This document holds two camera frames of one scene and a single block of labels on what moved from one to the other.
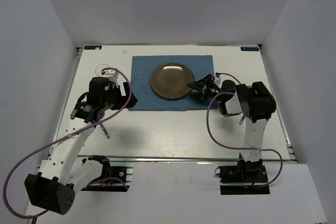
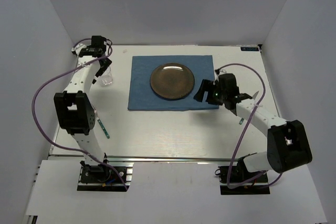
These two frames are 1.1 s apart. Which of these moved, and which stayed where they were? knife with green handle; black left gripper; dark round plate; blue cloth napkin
Moved: black left gripper
Stayed: knife with green handle; blue cloth napkin; dark round plate
